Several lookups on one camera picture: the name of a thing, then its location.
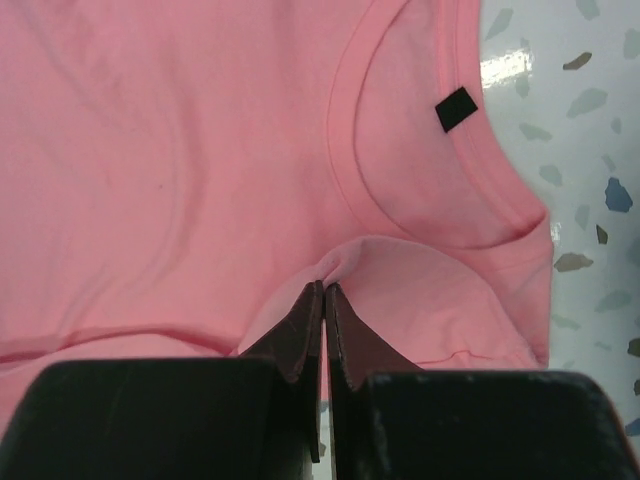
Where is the pink t-shirt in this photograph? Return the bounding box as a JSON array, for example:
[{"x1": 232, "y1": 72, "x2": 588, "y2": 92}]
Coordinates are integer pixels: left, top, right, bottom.
[{"x1": 1, "y1": 1, "x2": 553, "y2": 415}]

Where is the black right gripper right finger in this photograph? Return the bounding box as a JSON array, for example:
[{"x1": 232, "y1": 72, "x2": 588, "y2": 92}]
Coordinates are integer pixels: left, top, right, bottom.
[{"x1": 324, "y1": 284, "x2": 639, "y2": 479}]

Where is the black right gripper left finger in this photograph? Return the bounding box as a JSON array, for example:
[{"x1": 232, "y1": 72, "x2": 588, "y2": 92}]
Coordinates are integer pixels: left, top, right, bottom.
[{"x1": 1, "y1": 282, "x2": 324, "y2": 479}]

